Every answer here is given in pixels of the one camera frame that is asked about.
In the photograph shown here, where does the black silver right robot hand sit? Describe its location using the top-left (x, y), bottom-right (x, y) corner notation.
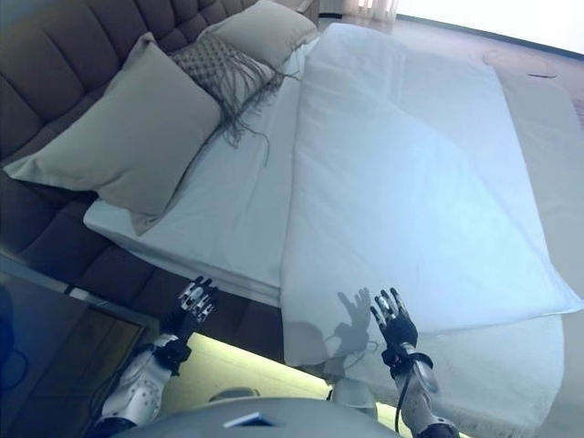
top-left (370, 287), bottom-right (420, 365)

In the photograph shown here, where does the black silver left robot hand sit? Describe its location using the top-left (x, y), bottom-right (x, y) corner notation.
top-left (159, 275), bottom-right (219, 341)

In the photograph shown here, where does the white duvet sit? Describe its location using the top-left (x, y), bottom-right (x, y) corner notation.
top-left (277, 22), bottom-right (584, 369)

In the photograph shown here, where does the white fitted bed sheet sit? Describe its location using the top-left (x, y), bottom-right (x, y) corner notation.
top-left (83, 36), bottom-right (320, 303)

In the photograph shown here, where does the silver right robot leg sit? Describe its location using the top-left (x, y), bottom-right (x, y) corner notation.
top-left (330, 376), bottom-right (373, 406)

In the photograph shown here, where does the grey robot torso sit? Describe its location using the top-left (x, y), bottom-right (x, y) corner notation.
top-left (90, 387), bottom-right (412, 438)

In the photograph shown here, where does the wooden nightstand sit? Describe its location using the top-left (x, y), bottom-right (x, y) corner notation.
top-left (0, 255), bottom-right (154, 438)

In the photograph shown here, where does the large beige pillow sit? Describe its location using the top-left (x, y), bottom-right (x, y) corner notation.
top-left (3, 32), bottom-right (224, 237)

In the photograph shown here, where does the beige woven bedspread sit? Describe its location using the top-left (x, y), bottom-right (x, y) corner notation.
top-left (496, 68), bottom-right (584, 293)

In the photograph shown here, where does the woven fringed grey cushion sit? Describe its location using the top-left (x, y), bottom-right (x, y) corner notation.
top-left (171, 32), bottom-right (287, 170)

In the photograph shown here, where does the large bright window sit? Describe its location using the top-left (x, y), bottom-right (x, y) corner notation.
top-left (396, 0), bottom-right (584, 60)

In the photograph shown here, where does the white sheer curtain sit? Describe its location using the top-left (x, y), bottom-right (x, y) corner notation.
top-left (355, 0), bottom-right (401, 19)

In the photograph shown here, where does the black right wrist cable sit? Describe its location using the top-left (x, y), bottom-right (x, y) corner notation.
top-left (394, 360), bottom-right (412, 435)

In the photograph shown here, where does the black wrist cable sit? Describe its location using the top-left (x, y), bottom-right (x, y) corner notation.
top-left (89, 344), bottom-right (154, 414)
top-left (394, 360), bottom-right (412, 435)

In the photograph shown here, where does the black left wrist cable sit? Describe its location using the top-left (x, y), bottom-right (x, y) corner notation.
top-left (89, 344), bottom-right (154, 414)

